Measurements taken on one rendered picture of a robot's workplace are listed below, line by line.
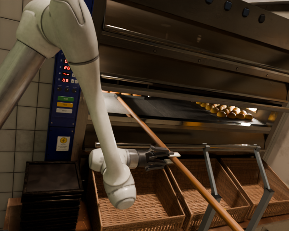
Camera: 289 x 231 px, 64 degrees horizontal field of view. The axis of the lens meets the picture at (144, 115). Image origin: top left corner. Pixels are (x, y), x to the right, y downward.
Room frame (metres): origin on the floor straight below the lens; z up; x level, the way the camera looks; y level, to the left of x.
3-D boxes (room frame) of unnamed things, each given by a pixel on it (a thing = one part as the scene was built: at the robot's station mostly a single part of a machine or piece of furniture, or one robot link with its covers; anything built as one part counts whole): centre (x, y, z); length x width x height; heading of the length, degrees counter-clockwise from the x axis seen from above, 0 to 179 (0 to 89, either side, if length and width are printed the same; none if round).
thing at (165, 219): (1.29, -0.06, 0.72); 0.56 x 0.49 x 0.28; 117
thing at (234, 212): (1.56, -0.59, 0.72); 0.56 x 0.49 x 0.28; 118
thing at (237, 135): (1.79, -0.44, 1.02); 1.79 x 0.11 x 0.19; 117
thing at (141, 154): (0.95, -0.05, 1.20); 0.09 x 0.07 x 0.08; 118
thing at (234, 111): (2.45, -0.75, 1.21); 0.61 x 0.48 x 0.06; 27
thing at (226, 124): (1.81, -0.43, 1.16); 1.80 x 0.06 x 0.04; 117
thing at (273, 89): (1.79, -0.44, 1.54); 1.79 x 0.11 x 0.19; 117
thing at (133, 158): (0.92, 0.02, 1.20); 0.09 x 0.06 x 0.09; 28
